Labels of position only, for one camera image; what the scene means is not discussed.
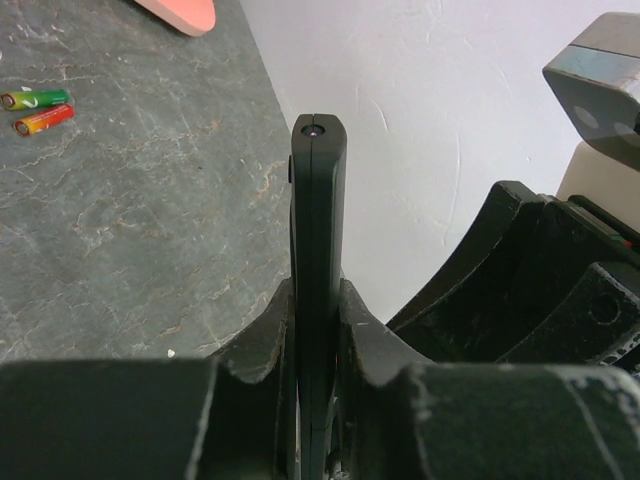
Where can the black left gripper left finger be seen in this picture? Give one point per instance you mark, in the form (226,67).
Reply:
(230,415)

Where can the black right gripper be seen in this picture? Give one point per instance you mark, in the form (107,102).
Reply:
(533,280)

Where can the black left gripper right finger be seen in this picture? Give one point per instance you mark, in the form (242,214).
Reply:
(406,417)

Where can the red yellow battery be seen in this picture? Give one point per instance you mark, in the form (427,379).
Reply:
(36,123)

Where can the pink three-tier shelf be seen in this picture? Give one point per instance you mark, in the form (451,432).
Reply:
(191,17)

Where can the green yellow battery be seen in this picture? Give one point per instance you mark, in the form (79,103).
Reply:
(26,100)

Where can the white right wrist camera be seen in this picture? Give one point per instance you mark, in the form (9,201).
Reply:
(595,79)

